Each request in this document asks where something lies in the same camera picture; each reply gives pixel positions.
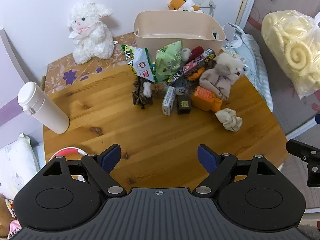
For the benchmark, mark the brown hair claw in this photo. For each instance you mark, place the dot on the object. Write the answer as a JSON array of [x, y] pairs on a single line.
[[158, 89]]

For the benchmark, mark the white plastic device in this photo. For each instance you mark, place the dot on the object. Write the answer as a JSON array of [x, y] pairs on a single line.
[[231, 36]]

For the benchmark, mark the brown floral tablecloth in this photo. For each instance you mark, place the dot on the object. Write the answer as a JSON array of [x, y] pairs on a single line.
[[75, 75]]

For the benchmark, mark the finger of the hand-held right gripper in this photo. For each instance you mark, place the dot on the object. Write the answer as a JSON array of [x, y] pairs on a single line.
[[318, 119], [303, 154]]

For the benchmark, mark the bag of yellow snack rings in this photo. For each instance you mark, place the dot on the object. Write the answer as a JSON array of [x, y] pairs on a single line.
[[290, 47]]

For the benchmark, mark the small blue printed packet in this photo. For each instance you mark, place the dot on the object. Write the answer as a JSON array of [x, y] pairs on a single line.
[[181, 90]]

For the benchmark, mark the pale grey headboard panel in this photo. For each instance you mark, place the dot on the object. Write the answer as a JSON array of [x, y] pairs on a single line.
[[10, 52]]

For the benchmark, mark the orange plush item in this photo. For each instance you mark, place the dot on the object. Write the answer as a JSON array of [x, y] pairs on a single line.
[[193, 76]]

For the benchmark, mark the panda print green snack bag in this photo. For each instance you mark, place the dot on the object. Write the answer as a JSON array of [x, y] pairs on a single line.
[[138, 63]]

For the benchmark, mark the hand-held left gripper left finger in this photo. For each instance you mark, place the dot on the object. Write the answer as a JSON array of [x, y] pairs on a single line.
[[111, 158]]

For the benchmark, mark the long dark printed box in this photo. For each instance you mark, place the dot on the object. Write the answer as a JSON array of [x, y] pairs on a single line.
[[192, 65]]

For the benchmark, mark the dark brown small box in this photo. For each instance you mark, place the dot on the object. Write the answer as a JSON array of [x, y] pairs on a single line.
[[184, 104]]

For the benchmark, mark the orange white plush hamster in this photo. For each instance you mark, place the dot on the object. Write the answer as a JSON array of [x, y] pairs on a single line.
[[183, 4]]

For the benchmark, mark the pale blue bedding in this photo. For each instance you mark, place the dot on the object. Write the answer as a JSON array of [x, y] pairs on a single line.
[[255, 60]]

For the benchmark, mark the orange bottle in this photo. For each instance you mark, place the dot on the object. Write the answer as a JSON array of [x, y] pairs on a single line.
[[205, 97]]

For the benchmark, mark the pale green snack bag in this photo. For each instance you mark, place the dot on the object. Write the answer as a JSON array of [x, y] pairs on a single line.
[[167, 60]]

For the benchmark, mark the red and white round object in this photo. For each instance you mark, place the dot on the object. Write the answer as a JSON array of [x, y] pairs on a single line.
[[67, 151]]

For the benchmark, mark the beige storage bin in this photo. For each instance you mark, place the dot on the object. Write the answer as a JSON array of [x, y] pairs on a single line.
[[175, 27]]

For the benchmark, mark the white printed pillow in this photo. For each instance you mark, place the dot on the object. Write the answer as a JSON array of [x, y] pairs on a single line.
[[15, 165]]

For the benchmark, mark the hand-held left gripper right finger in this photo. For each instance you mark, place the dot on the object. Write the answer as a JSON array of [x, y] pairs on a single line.
[[206, 158]]

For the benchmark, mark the white door frame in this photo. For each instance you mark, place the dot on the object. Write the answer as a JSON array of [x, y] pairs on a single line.
[[250, 0]]

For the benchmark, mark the patterned paper packet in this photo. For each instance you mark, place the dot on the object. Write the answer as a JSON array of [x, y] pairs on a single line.
[[236, 56]]

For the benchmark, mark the beige plush bear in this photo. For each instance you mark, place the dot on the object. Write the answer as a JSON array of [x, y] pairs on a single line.
[[220, 77]]

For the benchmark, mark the white thermos bottle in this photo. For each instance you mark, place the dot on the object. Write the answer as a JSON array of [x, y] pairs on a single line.
[[42, 107]]

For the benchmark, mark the dark red plush item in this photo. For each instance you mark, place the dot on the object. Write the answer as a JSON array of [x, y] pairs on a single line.
[[197, 52]]

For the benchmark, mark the white blue small carton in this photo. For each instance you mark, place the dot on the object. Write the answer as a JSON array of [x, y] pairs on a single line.
[[168, 100]]

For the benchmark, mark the beige scrunchie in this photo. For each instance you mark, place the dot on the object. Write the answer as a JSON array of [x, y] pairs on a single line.
[[228, 120]]

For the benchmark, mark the pink printed cloth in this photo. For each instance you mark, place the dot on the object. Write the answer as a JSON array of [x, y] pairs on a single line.
[[6, 217]]

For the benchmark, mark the white plush lamb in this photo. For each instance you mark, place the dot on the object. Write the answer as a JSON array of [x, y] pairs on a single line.
[[91, 35]]

